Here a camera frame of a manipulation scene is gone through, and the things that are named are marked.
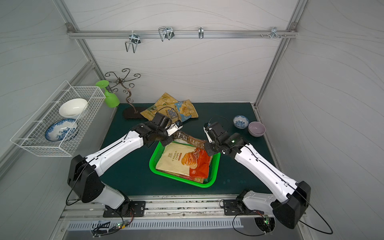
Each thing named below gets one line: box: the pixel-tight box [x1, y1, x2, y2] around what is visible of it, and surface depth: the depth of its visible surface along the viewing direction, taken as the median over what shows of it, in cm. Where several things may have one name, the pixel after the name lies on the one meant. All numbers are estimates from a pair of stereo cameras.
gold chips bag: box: [154, 92, 179, 107], surface depth 122 cm
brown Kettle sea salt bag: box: [172, 130, 208, 149], surface depth 79 cm
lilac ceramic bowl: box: [248, 121, 267, 137], surface depth 103 cm
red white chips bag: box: [181, 147, 212, 179], surface depth 85 cm
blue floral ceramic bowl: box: [233, 115, 249, 129], surface depth 109 cm
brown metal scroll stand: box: [105, 68, 143, 120], surface depth 98 cm
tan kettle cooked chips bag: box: [165, 173, 205, 184], surface depth 79 cm
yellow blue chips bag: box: [140, 99, 199, 123], surface depth 117 cm
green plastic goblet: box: [95, 80, 120, 108], surface depth 89 cm
